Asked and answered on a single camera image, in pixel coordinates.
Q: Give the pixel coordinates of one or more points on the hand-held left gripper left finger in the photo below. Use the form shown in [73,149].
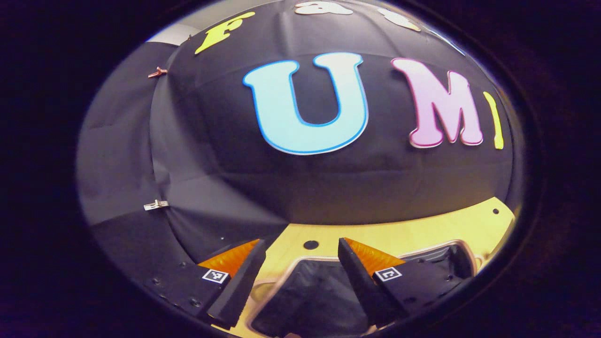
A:
[242,281]

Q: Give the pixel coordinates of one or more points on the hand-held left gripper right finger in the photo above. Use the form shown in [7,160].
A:
[359,281]

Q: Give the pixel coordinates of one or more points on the silver metal clip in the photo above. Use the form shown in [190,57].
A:
[156,204]

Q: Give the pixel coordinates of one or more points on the red clip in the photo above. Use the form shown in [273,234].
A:
[157,72]

